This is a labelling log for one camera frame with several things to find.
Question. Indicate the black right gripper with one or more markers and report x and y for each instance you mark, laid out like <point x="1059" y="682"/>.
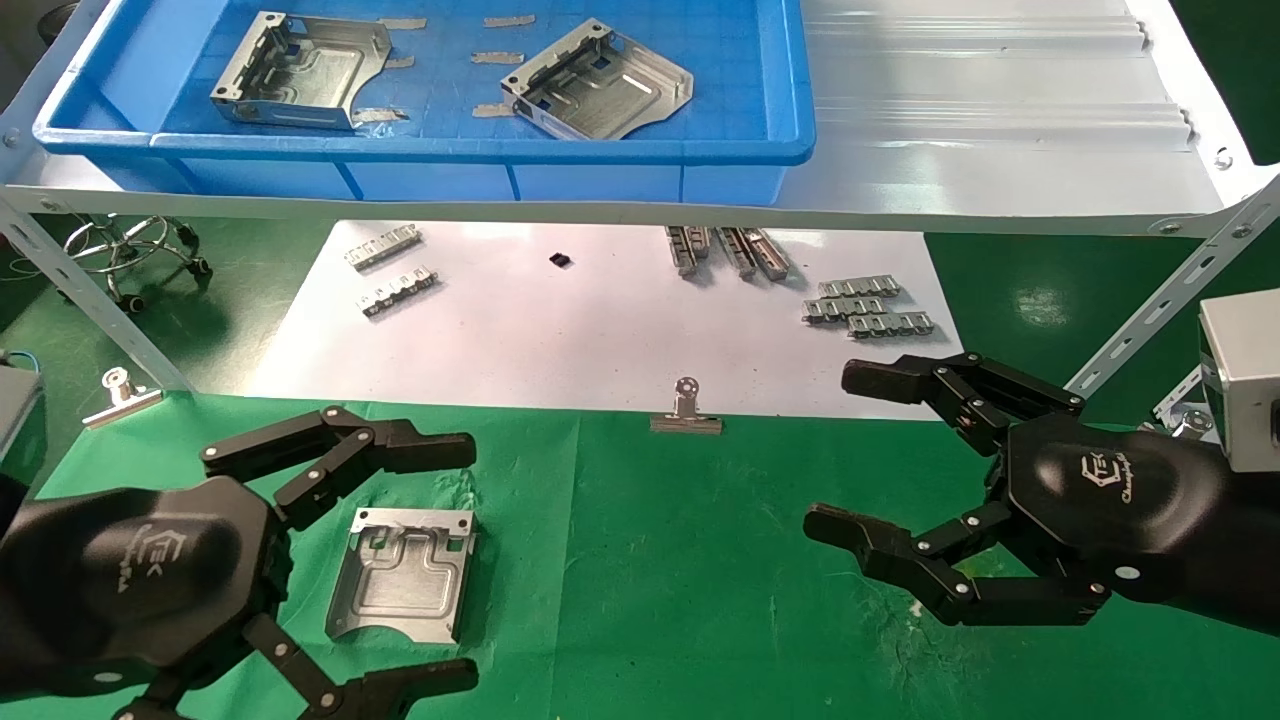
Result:
<point x="1100" y="490"/>

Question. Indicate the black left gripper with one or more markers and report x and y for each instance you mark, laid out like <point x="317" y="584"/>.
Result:
<point x="140" y="580"/>

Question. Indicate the sheet metal bracket part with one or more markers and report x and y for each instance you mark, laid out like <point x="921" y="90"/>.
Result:
<point x="400" y="580"/>
<point x="320" y="70"/>
<point x="620" y="95"/>

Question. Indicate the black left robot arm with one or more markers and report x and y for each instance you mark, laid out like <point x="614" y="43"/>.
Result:
<point x="8" y="560"/>

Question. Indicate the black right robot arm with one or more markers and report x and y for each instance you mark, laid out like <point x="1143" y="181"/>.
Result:
<point x="1250" y="540"/>

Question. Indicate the notched metal strip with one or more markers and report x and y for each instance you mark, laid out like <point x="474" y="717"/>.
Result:
<point x="382" y="248"/>
<point x="890" y="325"/>
<point x="858" y="287"/>
<point x="845" y="309"/>
<point x="400" y="291"/>

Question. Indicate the green table cloth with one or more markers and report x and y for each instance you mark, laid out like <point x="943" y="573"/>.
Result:
<point x="650" y="600"/>

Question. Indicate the white paper sheet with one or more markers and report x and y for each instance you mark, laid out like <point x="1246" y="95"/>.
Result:
<point x="580" y="330"/>

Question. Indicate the white metal shelf rack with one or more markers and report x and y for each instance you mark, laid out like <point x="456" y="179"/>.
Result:
<point x="1000" y="150"/>

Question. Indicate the blue plastic bin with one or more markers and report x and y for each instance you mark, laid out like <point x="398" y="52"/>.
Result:
<point x="600" y="175"/>

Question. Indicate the chrome stool base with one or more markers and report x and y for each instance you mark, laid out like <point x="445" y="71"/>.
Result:
<point x="118" y="250"/>

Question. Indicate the grey tape piece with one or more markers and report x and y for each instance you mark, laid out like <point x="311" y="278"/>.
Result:
<point x="402" y="23"/>
<point x="380" y="115"/>
<point x="398" y="62"/>
<point x="497" y="58"/>
<point x="492" y="110"/>
<point x="508" y="20"/>

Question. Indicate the short metal rail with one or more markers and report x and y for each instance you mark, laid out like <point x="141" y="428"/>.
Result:
<point x="737" y="252"/>
<point x="687" y="250"/>
<point x="768" y="255"/>

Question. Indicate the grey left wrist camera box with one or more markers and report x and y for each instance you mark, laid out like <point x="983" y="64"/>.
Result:
<point x="15" y="400"/>

